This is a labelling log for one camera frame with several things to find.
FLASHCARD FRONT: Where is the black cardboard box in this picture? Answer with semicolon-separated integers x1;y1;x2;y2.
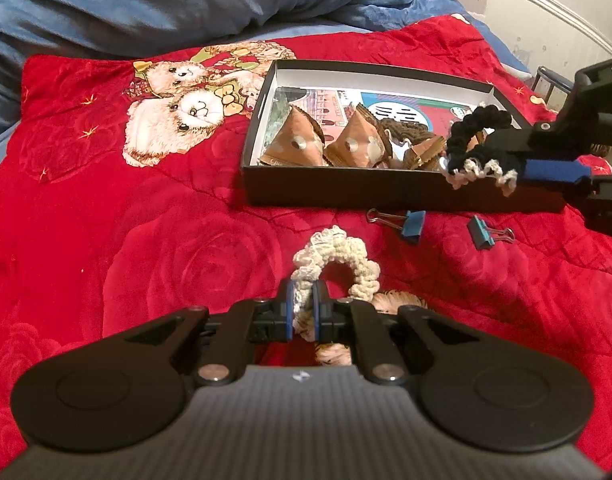
239;59;583;216

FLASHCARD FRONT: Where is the brown knitted scrunchie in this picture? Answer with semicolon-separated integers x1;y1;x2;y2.
377;118;437;149

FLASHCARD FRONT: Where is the light blue bed sheet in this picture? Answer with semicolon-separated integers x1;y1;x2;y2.
455;10;533;78

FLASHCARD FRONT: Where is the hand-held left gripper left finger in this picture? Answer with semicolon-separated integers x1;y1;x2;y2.
124;280;297;387

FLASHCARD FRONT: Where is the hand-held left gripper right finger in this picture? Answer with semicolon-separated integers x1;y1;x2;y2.
312;280;483;386

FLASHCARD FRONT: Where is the colourful textbook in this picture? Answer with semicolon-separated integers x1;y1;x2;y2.
272;86;489;133

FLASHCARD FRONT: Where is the blue binder clip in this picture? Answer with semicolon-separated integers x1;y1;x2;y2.
466;214;516;251
366;207;427;246

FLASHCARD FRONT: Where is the cream knitted scrunchie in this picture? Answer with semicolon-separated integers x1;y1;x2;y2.
289;226;383;342

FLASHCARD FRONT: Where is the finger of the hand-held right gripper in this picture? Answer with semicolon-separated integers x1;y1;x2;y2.
485;120;563;159
515;159;595;199

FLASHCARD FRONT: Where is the blue plush quilt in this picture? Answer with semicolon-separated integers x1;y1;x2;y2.
0;0;469;136

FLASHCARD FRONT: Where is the red bear-print blanket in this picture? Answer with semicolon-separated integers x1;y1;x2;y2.
0;12;612;473

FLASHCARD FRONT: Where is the black and white scrunchie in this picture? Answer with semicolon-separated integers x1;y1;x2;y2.
438;102;526;197

